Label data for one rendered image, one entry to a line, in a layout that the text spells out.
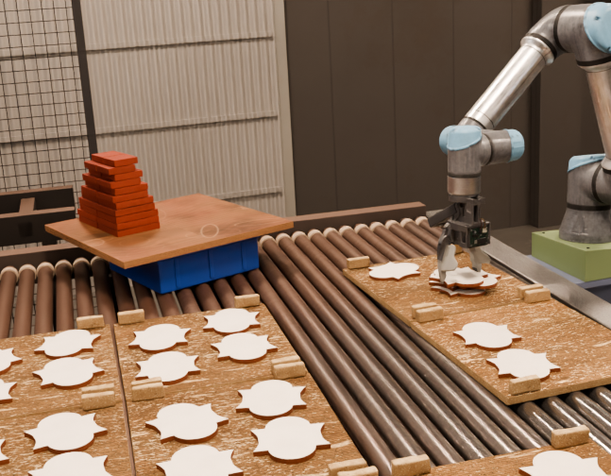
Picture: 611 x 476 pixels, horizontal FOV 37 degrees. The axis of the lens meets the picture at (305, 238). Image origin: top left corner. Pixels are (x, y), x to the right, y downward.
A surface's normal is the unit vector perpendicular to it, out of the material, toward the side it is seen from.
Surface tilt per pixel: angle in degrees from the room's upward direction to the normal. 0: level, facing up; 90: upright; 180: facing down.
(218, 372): 0
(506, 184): 90
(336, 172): 90
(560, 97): 90
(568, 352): 0
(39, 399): 0
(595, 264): 90
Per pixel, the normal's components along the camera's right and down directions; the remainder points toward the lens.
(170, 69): 0.31, 0.25
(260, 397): -0.05, -0.96
